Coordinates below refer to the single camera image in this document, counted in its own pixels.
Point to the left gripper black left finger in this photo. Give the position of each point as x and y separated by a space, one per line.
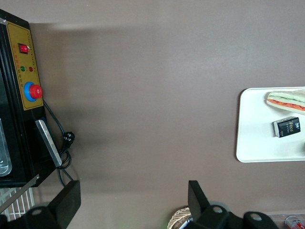
68 200

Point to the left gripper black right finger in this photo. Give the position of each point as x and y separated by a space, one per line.
197 202

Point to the cream plastic serving tray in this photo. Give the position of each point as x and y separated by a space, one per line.
255 143

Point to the round wicker basket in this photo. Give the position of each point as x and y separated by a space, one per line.
177 218

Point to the black sealing machine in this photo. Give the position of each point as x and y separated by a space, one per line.
23 143

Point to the clear plastic container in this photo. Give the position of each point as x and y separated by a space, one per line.
4 155

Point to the red emergency stop button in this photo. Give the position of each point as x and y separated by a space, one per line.
35 91

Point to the black tissue pack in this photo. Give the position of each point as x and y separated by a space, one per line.
288 127

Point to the wrapped triangle sandwich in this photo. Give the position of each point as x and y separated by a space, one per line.
286 102

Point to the red rocker switch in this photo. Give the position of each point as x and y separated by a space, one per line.
23 48

